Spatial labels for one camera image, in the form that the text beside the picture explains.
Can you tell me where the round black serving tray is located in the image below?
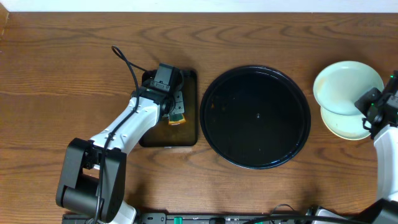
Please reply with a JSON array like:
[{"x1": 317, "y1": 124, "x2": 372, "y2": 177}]
[{"x1": 200, "y1": 65, "x2": 311, "y2": 169}]

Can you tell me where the black rectangular water tray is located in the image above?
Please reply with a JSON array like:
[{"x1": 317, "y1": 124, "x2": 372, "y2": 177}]
[{"x1": 139, "y1": 70, "x2": 198, "y2": 147}]

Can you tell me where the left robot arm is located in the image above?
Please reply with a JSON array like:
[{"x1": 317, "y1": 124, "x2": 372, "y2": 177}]
[{"x1": 55, "y1": 68, "x2": 195, "y2": 223}]

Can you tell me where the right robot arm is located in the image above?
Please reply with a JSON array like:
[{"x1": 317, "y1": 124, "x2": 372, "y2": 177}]
[{"x1": 354, "y1": 70, "x2": 397, "y2": 224}]

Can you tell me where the yellow green scrub sponge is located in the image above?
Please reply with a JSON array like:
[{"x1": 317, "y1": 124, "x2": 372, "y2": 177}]
[{"x1": 169, "y1": 114, "x2": 186, "y2": 126}]

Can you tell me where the light blue plate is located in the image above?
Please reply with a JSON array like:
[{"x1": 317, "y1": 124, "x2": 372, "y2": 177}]
[
  {"x1": 320, "y1": 108, "x2": 371, "y2": 141},
  {"x1": 313, "y1": 61, "x2": 384, "y2": 116}
]

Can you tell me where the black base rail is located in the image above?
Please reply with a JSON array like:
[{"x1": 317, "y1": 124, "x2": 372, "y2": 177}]
[{"x1": 62, "y1": 213, "x2": 311, "y2": 224}]

